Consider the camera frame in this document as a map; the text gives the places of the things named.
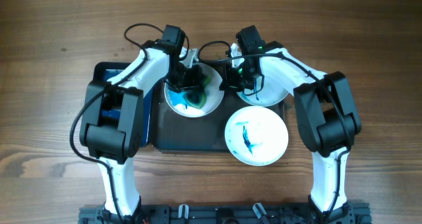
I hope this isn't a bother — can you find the green yellow sponge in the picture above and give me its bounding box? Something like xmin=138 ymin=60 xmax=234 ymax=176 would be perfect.
xmin=183 ymin=75 xmax=211 ymax=109

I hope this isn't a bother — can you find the white plate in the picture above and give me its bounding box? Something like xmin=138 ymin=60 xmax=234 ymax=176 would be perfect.
xmin=237 ymin=76 xmax=289 ymax=107
xmin=164 ymin=63 xmax=224 ymax=118
xmin=224 ymin=106 xmax=289 ymax=167

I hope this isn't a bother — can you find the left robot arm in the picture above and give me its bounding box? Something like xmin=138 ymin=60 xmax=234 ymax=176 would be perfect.
xmin=73 ymin=25 xmax=205 ymax=223

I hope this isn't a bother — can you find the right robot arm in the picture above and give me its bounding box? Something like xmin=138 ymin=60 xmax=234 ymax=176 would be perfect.
xmin=220 ymin=26 xmax=361 ymax=218

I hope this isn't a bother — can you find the large dark serving tray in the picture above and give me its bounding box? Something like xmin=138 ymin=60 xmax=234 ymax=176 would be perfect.
xmin=148 ymin=81 xmax=284 ymax=152

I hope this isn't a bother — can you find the small black water tray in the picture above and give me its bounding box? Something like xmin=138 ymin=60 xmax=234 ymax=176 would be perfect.
xmin=93 ymin=62 xmax=160 ymax=148

